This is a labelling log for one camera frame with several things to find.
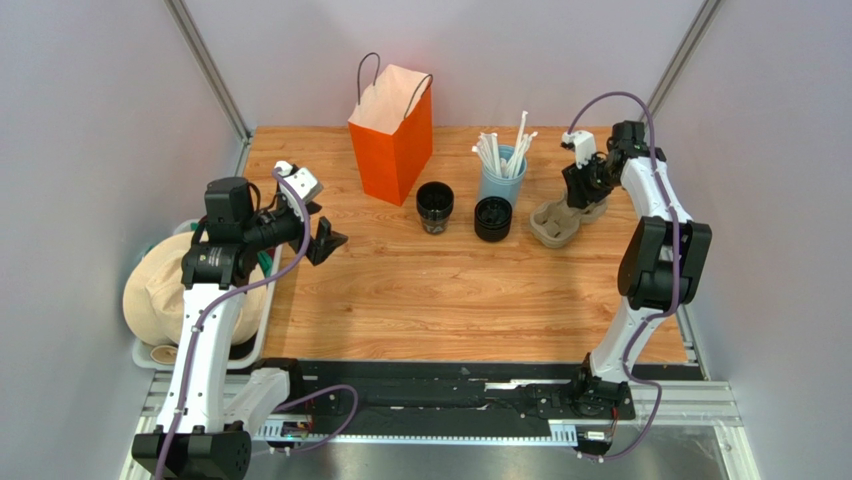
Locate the beige hat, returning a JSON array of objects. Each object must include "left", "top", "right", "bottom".
[{"left": 123, "top": 231, "right": 267, "bottom": 346}]

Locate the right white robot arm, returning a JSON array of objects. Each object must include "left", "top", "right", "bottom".
[{"left": 561, "top": 121, "right": 712, "bottom": 416}]

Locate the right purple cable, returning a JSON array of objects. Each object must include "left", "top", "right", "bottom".
[{"left": 566, "top": 91, "right": 687, "bottom": 462}]

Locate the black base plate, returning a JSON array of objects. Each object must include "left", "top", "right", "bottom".
[{"left": 295, "top": 360, "right": 636, "bottom": 438}]

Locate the white plastic tray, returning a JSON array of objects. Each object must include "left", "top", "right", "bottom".
[{"left": 131, "top": 219, "right": 276, "bottom": 371}]

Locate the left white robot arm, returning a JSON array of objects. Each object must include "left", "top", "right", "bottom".
[{"left": 131, "top": 168, "right": 348, "bottom": 479}]

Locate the black lid stack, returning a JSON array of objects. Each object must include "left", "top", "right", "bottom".
[{"left": 474, "top": 196, "right": 513, "bottom": 242}]

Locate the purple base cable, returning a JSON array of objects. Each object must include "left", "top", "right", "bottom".
[{"left": 269, "top": 383, "right": 360, "bottom": 455}]

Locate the pulp cup carrier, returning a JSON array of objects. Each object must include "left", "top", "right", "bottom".
[{"left": 529, "top": 191, "right": 608, "bottom": 249}]

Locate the orange paper bag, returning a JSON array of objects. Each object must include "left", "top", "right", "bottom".
[{"left": 348, "top": 52, "right": 434, "bottom": 206}]

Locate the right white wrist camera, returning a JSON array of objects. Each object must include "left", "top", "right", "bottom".
[{"left": 561, "top": 130, "right": 597, "bottom": 169}]

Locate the light blue straw holder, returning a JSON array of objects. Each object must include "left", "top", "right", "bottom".
[{"left": 477, "top": 157, "right": 527, "bottom": 208}]

